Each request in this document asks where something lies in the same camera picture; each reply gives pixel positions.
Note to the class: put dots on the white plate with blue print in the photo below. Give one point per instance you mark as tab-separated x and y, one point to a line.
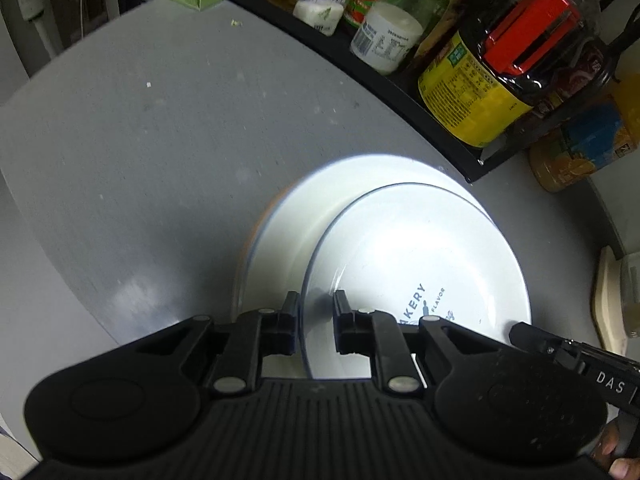
410	249

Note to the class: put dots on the orange juice bottle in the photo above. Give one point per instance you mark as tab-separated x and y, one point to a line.
605	129

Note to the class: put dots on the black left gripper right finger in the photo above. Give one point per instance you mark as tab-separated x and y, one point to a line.
377	336

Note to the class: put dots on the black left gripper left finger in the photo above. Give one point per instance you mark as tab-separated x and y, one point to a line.
254	336

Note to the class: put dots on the small white plastic jar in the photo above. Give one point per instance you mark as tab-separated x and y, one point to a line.
385	37

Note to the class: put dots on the black metal spice rack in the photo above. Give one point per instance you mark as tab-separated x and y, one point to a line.
472	163

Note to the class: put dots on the white plate blue rim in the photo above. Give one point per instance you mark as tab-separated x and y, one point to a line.
278	253

